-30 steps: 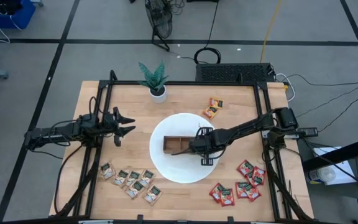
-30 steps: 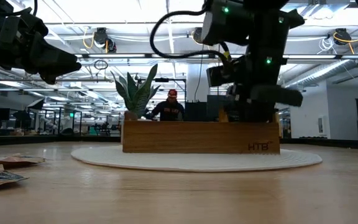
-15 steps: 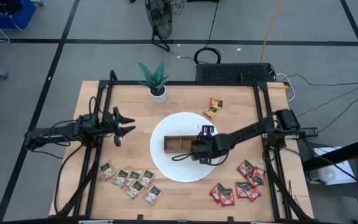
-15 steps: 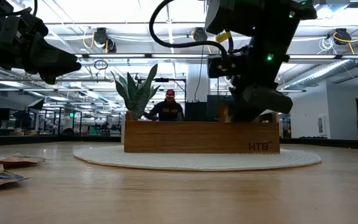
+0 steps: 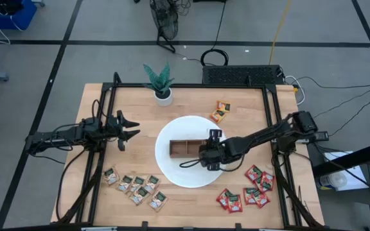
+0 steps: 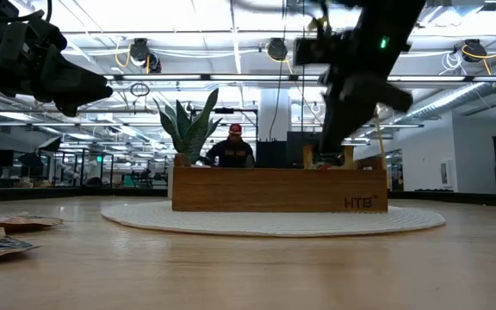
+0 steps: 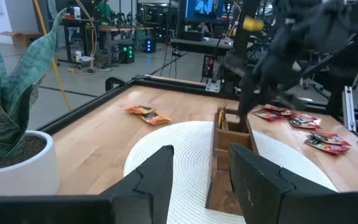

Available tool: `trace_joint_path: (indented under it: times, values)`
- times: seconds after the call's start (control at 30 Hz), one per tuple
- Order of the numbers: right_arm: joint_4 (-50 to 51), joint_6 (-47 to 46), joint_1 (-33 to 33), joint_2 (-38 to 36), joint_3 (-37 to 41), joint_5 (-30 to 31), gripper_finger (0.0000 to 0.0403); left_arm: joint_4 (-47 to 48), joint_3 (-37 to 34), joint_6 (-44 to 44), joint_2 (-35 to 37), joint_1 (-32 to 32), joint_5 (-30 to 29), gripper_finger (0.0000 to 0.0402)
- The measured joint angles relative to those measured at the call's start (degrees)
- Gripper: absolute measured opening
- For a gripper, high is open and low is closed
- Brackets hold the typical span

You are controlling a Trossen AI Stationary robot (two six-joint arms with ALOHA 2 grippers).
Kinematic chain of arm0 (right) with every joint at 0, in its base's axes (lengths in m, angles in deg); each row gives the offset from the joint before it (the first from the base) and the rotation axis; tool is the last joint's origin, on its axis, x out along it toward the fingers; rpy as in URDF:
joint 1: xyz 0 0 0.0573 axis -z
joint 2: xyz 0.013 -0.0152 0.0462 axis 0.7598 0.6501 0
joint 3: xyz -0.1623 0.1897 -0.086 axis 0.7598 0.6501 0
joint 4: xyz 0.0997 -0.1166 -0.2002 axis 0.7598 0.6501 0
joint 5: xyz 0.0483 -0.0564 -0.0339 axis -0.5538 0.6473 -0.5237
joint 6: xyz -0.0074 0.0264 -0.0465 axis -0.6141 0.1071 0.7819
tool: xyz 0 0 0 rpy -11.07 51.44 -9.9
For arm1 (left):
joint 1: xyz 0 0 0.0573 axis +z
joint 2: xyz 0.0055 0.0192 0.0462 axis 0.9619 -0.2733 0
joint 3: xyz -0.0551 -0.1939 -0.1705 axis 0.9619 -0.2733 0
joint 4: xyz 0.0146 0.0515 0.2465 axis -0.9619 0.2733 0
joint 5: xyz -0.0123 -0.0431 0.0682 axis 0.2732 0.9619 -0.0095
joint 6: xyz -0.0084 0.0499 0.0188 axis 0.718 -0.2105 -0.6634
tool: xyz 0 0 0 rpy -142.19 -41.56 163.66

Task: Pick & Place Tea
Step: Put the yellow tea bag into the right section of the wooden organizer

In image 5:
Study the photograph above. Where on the white plant pot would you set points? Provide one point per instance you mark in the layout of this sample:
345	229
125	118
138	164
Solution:
164	102

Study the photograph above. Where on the black floor fan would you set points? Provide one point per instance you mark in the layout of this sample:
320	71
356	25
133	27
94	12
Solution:
165	19

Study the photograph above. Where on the black metal cart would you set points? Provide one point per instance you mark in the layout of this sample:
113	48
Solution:
348	158

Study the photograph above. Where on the wooden three-compartment tray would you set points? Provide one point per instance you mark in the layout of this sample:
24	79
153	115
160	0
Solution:
180	149

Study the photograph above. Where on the white round plate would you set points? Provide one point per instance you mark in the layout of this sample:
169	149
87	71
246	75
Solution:
178	176

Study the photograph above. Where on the black power adapter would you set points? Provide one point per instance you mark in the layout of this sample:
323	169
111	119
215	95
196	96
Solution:
322	136

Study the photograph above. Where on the beige vanilla tea sachet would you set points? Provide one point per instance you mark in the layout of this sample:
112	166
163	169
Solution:
110	176
137	183
139	195
152	183
158	200
124	183

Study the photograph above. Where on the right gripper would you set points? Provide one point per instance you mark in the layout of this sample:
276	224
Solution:
214	154

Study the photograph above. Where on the black aluminium rig frame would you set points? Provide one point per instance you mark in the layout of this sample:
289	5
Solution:
188	86

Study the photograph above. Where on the white box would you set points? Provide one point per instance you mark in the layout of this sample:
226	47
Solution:
358	181

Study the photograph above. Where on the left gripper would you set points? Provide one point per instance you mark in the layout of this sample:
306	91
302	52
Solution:
114	128

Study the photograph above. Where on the clear plastic bottle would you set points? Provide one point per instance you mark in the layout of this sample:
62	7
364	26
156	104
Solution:
331	181

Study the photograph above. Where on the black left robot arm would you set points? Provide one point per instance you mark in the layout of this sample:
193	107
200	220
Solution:
59	136

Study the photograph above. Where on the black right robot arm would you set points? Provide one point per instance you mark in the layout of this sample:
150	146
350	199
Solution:
262	136

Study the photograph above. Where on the blue plastic bin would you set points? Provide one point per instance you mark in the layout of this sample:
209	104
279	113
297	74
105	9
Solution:
18	19

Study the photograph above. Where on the orange tea sachet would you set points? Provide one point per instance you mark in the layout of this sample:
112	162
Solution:
217	115

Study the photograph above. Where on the green snake plant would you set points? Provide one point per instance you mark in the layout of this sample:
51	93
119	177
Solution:
159	81

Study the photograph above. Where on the black frame foot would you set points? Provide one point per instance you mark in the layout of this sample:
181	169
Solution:
117	78
144	224
238	226

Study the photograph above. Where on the red strawberry tea sachet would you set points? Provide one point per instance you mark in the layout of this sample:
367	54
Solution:
223	197
248	195
266	182
262	199
235	203
252	172

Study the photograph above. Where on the yellow green snack packet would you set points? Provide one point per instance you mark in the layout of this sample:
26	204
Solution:
223	106

